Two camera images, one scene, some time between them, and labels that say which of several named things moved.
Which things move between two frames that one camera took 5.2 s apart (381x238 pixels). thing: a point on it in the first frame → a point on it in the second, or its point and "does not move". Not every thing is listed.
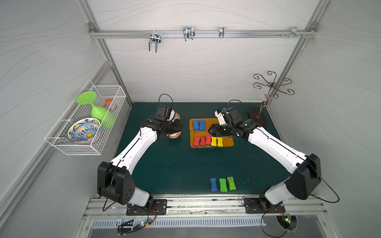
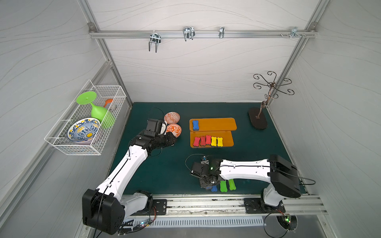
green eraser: x=223 y=185 does not move
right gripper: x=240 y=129 → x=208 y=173
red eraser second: x=203 y=141 does not move
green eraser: x=232 y=185 does not move
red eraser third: x=208 y=140 does not move
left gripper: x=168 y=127 → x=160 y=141
